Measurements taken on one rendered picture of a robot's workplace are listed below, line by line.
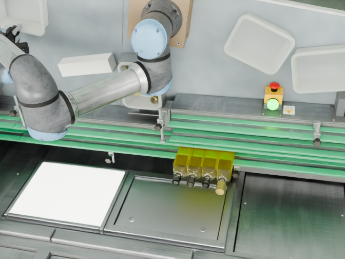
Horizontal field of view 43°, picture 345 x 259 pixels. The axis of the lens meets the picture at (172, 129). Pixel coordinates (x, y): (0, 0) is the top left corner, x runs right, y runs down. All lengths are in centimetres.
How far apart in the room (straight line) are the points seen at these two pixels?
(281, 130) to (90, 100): 75
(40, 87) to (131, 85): 32
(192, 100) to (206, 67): 15
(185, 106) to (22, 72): 75
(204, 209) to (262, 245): 26
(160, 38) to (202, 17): 33
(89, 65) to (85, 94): 52
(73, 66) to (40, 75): 64
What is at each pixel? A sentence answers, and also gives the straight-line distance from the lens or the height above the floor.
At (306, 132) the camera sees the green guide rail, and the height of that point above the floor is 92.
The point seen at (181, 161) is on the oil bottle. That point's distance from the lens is 177.
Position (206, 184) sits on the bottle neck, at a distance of 171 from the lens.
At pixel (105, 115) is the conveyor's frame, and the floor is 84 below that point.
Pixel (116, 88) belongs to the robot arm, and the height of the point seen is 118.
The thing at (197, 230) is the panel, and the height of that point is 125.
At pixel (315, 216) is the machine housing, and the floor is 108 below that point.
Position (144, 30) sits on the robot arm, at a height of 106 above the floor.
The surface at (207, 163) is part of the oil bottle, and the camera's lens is 175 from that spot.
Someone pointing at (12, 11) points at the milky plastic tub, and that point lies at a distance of 204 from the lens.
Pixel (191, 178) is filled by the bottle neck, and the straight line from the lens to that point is 171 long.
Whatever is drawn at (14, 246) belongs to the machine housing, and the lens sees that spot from 187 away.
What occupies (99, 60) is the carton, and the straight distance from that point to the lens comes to 189.
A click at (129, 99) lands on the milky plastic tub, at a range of 195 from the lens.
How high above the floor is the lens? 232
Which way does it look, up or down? 50 degrees down
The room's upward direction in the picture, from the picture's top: 159 degrees counter-clockwise
